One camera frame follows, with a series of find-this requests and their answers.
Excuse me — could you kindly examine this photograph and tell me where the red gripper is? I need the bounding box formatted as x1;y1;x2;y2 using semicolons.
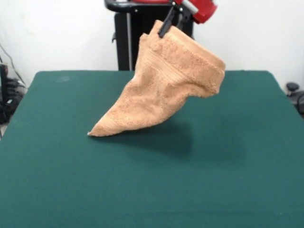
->
158;0;219;39

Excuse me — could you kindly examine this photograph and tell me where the peach terry towel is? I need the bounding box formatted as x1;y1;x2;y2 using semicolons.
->
87;19;227;138

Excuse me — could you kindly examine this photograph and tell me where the black office chair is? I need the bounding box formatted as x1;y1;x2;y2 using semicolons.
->
285;82;304;119

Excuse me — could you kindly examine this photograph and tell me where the black box with red mark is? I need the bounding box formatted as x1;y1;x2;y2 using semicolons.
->
0;63;10;105

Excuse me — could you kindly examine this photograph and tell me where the dark green table cloth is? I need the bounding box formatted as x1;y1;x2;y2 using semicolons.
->
0;70;304;228

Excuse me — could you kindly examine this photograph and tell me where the black bag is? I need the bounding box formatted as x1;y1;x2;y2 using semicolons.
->
0;96;19;124

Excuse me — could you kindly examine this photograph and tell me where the black robot pedestal with handle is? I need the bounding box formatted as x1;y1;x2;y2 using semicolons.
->
104;0;196;71

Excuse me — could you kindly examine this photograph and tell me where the black cable bundle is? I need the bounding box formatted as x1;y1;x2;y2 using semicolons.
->
6;77;27;96

